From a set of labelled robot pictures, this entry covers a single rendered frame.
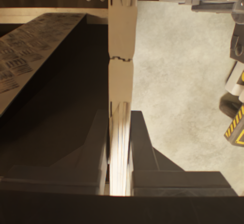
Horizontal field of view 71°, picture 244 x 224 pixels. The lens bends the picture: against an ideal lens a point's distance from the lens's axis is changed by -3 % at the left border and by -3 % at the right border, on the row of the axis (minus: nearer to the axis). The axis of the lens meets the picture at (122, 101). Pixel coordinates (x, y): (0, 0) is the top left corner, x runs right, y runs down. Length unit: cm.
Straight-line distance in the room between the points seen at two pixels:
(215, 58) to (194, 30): 22
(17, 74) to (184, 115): 110
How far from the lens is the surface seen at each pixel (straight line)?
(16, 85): 34
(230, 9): 24
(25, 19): 97
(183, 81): 117
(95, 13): 87
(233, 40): 34
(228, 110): 121
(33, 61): 42
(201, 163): 164
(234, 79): 118
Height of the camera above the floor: 104
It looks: 63 degrees down
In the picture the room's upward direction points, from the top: 179 degrees counter-clockwise
